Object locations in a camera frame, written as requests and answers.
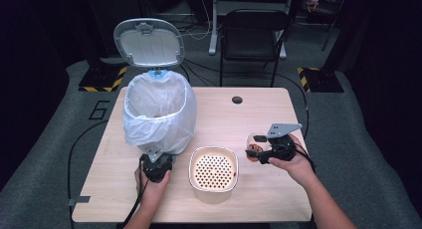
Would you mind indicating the grey tape strip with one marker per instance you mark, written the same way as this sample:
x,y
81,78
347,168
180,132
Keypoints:
x,y
79,199

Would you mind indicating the white grey pedal trash can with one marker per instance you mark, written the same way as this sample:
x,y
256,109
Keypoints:
x,y
149,45

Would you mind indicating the person's left hand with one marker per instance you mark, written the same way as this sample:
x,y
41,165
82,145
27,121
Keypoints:
x,y
151,190

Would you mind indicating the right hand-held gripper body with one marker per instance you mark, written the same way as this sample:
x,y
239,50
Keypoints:
x,y
282,149

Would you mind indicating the black hazard-striped stand base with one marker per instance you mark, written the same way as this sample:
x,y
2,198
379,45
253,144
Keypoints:
x,y
99,79
323,81

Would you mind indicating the white plastic trash bag liner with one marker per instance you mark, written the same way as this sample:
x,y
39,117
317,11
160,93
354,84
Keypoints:
x,y
172,136

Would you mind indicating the cream perforated strainer basket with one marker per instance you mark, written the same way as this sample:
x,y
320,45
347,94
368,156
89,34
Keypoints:
x,y
213,169

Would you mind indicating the person's right hand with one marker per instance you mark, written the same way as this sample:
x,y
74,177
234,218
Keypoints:
x,y
298,167

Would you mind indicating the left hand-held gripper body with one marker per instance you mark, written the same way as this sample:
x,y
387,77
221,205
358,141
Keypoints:
x,y
156,167

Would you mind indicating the black folding chair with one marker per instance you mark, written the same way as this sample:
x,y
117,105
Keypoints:
x,y
253,40

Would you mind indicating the grey floor mat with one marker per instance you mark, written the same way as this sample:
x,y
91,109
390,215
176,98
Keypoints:
x,y
348,156

